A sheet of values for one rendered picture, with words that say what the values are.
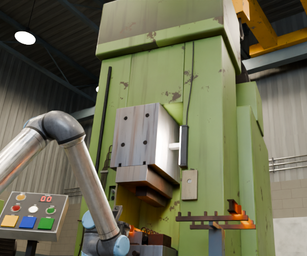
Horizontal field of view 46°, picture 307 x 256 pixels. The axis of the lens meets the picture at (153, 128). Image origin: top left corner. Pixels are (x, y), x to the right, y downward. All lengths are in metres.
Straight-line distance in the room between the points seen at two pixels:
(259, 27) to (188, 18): 5.59
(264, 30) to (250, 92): 5.30
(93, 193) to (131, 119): 0.86
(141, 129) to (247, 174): 0.79
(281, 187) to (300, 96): 2.10
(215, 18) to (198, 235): 1.41
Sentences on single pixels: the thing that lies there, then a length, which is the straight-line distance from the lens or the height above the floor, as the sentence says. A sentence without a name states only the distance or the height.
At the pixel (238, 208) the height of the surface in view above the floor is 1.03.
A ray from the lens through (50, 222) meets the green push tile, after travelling 2.14.
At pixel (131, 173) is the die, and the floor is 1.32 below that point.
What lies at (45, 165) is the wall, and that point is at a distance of 11.95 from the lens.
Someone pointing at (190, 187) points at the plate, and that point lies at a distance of 2.08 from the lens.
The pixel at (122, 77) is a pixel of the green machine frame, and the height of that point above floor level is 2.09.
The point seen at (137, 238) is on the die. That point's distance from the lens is 2.01.
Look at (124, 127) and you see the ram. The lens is 2.26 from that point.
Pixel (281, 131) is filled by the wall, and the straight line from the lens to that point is 8.55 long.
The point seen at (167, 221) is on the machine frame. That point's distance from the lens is 2.48.
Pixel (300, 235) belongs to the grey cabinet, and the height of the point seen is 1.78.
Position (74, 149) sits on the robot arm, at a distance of 1.47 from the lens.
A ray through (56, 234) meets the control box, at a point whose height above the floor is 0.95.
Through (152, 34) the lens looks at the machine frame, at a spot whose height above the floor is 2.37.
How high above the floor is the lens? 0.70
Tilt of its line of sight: 24 degrees up
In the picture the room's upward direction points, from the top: 4 degrees clockwise
